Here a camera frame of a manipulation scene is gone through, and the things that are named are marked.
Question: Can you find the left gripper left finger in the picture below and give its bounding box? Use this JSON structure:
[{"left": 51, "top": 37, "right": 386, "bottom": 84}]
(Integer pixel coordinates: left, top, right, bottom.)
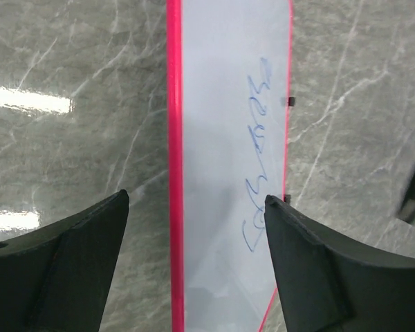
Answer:
[{"left": 0, "top": 190, "right": 129, "bottom": 332}]

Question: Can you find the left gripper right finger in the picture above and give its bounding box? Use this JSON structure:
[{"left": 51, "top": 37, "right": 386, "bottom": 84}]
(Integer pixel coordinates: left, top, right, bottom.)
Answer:
[{"left": 264, "top": 195, "right": 415, "bottom": 331}]

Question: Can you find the red framed whiteboard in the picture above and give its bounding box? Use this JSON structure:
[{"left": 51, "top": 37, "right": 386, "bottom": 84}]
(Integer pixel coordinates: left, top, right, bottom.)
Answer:
[{"left": 167, "top": 1, "right": 293, "bottom": 331}]

